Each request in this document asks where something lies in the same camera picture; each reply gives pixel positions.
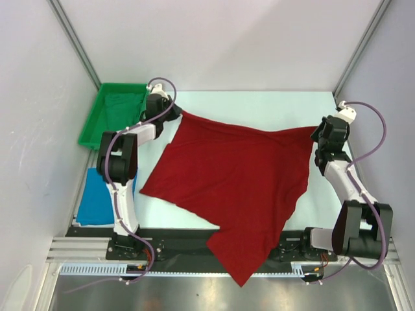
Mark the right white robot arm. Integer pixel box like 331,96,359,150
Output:
299,112,393,260

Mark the red t shirt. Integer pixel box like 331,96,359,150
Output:
141,112,314,286

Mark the black table edge rail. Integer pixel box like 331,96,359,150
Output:
66,227,340,275

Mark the aluminium corner post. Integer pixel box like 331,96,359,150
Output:
332,0,392,100
47,0,101,90

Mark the white cable duct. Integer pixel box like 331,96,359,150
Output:
290,261,324,278
60,263,147,277

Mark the blue folded t shirt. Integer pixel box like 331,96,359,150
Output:
76,168,138,231

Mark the green plastic tray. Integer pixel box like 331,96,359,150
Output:
78,83,148,150

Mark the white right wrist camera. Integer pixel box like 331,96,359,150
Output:
335,100,357,124

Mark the right aluminium corner post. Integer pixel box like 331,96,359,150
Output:
332,0,392,100

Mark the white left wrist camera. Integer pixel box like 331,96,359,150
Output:
146,84,166,96

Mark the left white cable duct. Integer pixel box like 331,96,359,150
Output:
60,263,147,277

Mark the right white cable duct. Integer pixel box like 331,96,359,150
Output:
290,261,324,278

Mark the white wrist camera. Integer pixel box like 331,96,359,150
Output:
146,84,166,96
335,100,357,124

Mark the left aluminium corner post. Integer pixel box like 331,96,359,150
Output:
47,0,101,90

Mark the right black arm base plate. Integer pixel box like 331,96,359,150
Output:
268,238,338,262

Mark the green folded t shirt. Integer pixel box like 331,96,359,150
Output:
104,93,145,131

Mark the aluminium frame rail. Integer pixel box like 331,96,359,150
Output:
46,237,109,263

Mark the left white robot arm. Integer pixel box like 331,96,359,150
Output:
96,87,182,259

